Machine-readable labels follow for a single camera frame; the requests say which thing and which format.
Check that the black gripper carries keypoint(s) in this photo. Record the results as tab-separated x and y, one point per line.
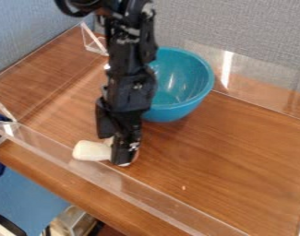
128	95

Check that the white brown toy mushroom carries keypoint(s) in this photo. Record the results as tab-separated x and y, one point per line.
93	151

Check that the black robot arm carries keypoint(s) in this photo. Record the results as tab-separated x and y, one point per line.
128	20

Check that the blue bowl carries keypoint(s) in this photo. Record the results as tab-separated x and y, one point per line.
186	82

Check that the clear acrylic front barrier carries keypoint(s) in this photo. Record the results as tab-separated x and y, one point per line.
132	206

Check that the clear acrylic barrier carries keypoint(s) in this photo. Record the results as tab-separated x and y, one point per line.
258	82
132	206

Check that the grey metal object below table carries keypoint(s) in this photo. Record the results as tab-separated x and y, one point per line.
73	222

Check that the clear acrylic back barrier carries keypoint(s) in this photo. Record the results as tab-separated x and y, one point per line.
258	82

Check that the black object bottom left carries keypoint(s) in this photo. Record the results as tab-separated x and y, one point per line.
9	229

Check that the clear acrylic corner bracket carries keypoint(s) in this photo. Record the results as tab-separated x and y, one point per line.
95	43

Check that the clear acrylic left bracket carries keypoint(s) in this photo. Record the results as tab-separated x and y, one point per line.
8	113

